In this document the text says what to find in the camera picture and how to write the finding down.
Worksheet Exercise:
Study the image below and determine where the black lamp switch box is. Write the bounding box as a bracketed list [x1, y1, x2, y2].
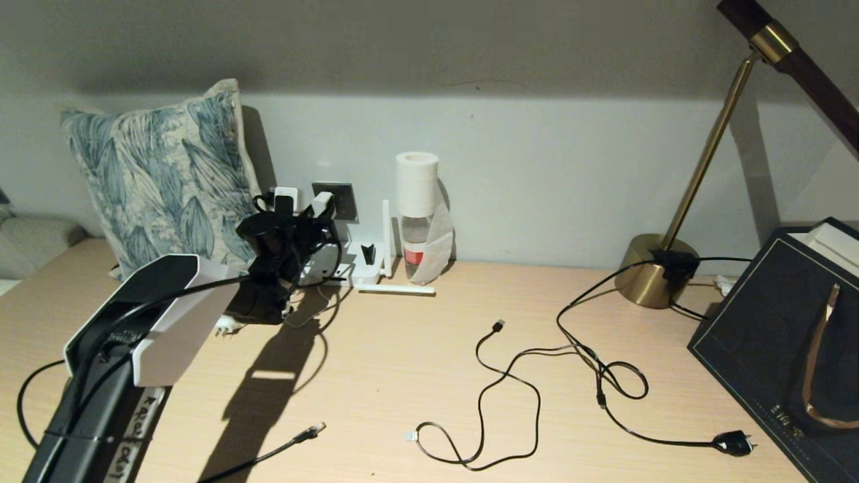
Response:
[649, 248, 701, 282]

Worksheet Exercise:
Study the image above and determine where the clear bottle red label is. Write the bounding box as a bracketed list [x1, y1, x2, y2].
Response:
[401, 213, 434, 280]

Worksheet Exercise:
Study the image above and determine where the black usb cable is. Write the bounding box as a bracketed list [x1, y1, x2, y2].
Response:
[405, 320, 606, 472]

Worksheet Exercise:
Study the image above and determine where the blue leaf pattern pillow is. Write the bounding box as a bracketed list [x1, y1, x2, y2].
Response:
[60, 79, 269, 277]

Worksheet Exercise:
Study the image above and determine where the white handwritten label tape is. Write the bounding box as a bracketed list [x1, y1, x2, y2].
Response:
[106, 388, 166, 483]

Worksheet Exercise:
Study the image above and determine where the white box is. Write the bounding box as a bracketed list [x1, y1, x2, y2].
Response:
[785, 223, 859, 279]

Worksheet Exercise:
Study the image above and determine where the white paper roll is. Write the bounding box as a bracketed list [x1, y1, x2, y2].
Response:
[395, 152, 440, 219]

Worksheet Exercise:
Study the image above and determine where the brass desk lamp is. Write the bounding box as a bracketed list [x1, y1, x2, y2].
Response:
[614, 0, 859, 310]

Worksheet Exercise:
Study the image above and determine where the black ethernet cable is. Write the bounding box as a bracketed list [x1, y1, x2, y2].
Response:
[17, 361, 327, 483]

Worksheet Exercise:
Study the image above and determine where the white router with antennas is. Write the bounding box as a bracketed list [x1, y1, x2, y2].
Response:
[299, 199, 437, 296]

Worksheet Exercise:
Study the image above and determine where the black gift bag gold handle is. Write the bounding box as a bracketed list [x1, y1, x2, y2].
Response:
[688, 217, 859, 483]

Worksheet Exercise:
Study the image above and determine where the black lamp power cord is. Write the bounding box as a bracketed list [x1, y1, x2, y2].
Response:
[556, 257, 758, 458]

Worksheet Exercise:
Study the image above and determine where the grey sofa cushion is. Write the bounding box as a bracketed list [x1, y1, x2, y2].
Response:
[0, 215, 88, 281]

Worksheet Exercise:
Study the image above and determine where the grey wall socket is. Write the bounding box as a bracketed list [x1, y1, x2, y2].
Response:
[311, 182, 358, 224]

